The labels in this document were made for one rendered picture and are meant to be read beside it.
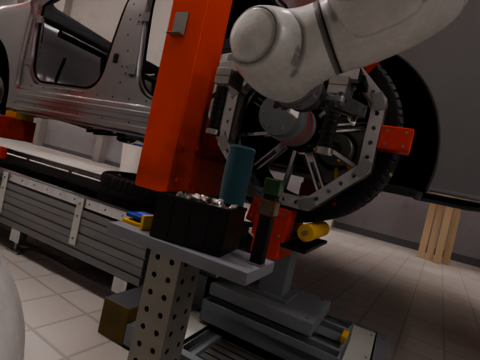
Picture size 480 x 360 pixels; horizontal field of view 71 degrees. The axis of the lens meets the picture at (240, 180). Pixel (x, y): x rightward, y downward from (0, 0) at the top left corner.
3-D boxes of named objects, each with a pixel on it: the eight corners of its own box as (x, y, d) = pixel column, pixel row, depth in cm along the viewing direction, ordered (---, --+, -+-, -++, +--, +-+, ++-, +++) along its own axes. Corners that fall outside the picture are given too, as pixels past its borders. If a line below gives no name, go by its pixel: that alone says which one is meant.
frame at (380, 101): (361, 224, 106) (400, 54, 104) (358, 225, 100) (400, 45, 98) (216, 187, 130) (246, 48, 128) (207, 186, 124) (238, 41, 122)
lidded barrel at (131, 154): (147, 176, 857) (153, 147, 855) (128, 173, 804) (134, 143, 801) (131, 171, 889) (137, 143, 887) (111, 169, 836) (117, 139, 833)
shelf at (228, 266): (272, 272, 87) (275, 261, 87) (244, 286, 72) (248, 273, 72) (148, 228, 106) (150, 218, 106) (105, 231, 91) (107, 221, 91)
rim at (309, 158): (279, 72, 149) (245, 179, 152) (259, 50, 128) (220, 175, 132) (399, 93, 127) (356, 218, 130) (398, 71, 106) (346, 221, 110)
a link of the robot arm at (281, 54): (268, 117, 56) (347, 87, 51) (223, 88, 42) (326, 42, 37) (254, 59, 58) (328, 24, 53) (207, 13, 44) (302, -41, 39)
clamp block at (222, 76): (241, 93, 106) (244, 76, 106) (228, 83, 98) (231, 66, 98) (227, 92, 108) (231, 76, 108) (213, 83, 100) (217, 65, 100)
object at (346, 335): (349, 342, 134) (354, 318, 134) (332, 385, 102) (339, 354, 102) (240, 297, 156) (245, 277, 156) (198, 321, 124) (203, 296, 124)
